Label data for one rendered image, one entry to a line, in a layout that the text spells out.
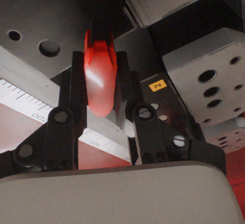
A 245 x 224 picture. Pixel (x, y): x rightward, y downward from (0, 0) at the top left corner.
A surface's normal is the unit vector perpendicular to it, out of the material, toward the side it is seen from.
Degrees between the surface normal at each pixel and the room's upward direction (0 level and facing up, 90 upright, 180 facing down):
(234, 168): 90
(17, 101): 90
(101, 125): 90
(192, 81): 90
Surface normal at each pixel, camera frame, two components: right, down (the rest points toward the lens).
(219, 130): -0.49, -0.45
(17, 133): 0.12, 0.81
